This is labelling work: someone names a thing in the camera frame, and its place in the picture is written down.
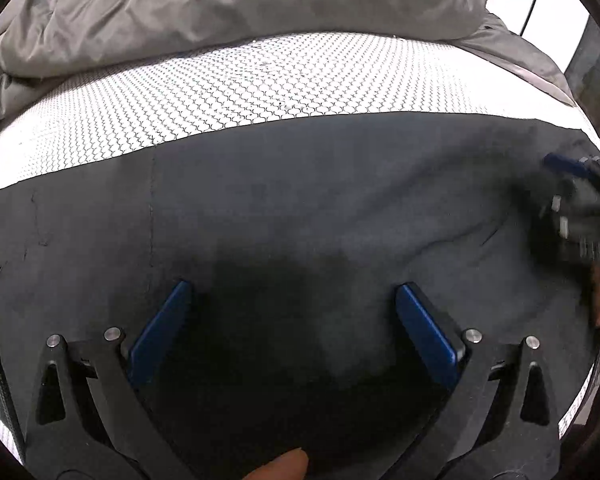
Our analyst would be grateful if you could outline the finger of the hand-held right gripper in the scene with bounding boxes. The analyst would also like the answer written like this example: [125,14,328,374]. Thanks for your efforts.
[541,153,598,181]

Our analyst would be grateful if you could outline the black pants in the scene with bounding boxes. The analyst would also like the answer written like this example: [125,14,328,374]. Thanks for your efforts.
[0,112,600,480]

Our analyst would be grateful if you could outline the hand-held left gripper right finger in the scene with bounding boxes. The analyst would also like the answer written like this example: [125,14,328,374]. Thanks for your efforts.
[370,282,563,480]

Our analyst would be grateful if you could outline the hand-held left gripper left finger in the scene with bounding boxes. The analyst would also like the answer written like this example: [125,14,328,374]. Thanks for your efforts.
[22,280,196,480]

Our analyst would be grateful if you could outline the person's left hand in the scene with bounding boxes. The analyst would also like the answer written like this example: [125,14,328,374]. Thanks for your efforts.
[240,449,309,480]

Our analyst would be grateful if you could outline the white wardrobe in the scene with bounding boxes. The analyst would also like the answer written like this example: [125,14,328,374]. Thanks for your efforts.
[462,0,593,58]

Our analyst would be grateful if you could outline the grey duvet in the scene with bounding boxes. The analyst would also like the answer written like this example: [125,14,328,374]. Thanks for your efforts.
[0,0,578,121]

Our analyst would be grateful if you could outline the white honeycomb mattress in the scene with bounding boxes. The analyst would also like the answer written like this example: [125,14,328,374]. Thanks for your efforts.
[0,32,600,463]

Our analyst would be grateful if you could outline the dark glass door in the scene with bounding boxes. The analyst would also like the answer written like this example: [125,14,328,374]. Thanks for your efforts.
[565,10,600,141]

